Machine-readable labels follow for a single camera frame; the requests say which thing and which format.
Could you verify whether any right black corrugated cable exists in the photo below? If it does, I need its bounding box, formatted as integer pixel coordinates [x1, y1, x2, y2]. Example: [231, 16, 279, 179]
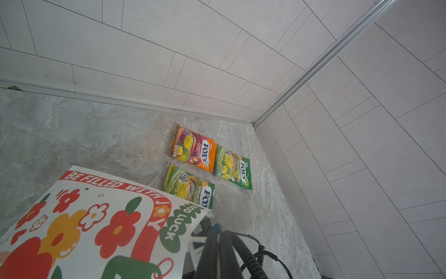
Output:
[226, 229, 294, 279]

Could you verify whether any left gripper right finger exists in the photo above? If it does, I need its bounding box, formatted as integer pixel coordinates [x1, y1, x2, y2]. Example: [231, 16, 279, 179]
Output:
[218, 231, 243, 279]

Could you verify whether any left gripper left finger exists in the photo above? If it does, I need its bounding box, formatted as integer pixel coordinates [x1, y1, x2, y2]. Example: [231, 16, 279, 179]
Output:
[194, 227, 218, 279]

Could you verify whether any orange Fox's candy packet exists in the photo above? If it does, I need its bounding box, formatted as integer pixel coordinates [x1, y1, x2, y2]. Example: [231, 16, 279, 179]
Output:
[169, 124, 217, 173]

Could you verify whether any green Fox's candy packet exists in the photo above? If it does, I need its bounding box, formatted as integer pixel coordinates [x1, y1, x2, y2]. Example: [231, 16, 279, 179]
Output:
[214, 145, 252, 190]

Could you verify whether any white floral paper bag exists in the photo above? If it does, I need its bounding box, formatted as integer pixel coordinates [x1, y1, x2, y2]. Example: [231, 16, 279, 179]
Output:
[1, 166, 209, 279]

